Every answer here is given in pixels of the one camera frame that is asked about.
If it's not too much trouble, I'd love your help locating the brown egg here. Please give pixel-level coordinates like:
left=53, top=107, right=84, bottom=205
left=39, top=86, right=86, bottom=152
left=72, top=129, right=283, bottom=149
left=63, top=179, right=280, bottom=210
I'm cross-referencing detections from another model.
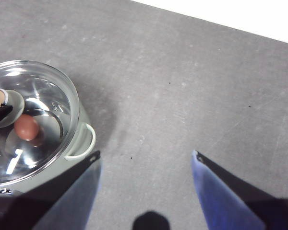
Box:
left=14, top=114, right=40, bottom=141

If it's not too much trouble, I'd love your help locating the pale green electric cooking pot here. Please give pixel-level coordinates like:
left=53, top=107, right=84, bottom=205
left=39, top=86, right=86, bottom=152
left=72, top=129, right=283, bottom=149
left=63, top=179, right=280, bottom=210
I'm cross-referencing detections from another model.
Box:
left=0, top=59, right=97, bottom=195

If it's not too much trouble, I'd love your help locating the glass lid with green knob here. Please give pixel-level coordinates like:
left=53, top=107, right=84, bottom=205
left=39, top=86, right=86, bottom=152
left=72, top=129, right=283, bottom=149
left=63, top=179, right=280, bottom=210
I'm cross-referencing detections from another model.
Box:
left=0, top=59, right=79, bottom=185

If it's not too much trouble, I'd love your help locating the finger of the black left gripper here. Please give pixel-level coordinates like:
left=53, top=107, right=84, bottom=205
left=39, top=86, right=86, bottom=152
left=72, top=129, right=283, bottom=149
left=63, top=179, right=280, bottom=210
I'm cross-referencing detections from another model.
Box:
left=0, top=104, right=14, bottom=130

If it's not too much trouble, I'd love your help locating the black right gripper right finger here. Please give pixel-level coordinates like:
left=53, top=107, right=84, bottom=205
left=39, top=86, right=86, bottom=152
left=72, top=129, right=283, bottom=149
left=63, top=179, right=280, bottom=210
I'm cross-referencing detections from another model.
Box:
left=191, top=149, right=288, bottom=230

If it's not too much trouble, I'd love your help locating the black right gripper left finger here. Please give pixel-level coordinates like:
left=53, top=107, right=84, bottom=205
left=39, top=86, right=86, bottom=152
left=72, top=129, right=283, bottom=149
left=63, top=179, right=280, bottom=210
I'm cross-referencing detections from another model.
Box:
left=0, top=150, right=102, bottom=230

